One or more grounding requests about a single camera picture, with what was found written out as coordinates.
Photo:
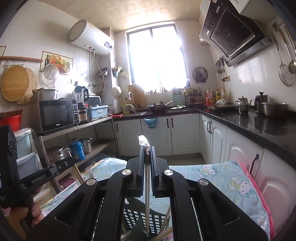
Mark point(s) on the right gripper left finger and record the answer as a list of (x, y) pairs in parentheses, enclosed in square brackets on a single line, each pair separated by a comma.
[(94, 210)]

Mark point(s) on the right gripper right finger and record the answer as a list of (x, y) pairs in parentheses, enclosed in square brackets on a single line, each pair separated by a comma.
[(199, 210)]

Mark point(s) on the chopstick pair six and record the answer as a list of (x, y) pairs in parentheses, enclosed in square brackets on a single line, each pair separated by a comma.
[(165, 223)]

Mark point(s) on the chopstick pair eight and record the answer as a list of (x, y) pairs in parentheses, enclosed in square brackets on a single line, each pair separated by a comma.
[(143, 141)]

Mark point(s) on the person's left hand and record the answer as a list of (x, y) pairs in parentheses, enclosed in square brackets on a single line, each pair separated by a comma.
[(29, 207)]

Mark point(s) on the plastic drawer cabinet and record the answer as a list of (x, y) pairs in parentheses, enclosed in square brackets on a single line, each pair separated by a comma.
[(28, 161)]

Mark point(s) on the green plastic utensil basket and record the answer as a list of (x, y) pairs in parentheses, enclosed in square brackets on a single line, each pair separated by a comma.
[(134, 211)]

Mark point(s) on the steel pots on shelf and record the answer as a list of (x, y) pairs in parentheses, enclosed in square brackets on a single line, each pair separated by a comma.
[(57, 153)]

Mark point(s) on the blue canister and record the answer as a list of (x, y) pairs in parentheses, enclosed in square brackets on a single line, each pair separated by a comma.
[(76, 150)]

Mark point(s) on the red plastic basin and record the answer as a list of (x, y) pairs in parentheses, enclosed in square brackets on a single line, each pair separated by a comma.
[(13, 121)]

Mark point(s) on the black microwave oven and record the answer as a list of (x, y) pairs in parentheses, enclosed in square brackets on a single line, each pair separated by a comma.
[(51, 115)]

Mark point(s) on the blue storage box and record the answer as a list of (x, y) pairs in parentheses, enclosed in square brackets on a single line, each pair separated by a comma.
[(96, 112)]

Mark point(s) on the round bamboo tray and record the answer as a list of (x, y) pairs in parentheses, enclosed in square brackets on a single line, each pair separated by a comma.
[(18, 83)]

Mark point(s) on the black frying pan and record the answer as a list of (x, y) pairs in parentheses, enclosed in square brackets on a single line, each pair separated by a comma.
[(159, 108)]

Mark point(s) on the steel kettle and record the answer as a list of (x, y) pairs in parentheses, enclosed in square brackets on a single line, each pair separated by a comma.
[(242, 105)]

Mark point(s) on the blender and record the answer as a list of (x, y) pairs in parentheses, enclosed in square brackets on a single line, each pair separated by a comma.
[(81, 94)]

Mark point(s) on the black cooking pot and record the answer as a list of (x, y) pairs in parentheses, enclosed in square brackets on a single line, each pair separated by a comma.
[(270, 109)]

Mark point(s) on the white water heater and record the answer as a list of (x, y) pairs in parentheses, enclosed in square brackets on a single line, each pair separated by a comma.
[(85, 35)]

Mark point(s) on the black range hood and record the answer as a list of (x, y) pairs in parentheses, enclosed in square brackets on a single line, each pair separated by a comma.
[(235, 37)]

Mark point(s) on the wall fan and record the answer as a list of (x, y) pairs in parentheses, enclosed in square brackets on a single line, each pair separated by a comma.
[(200, 75)]

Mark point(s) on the wire skimmer ladle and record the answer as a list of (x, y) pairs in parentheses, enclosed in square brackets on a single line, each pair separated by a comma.
[(283, 71)]

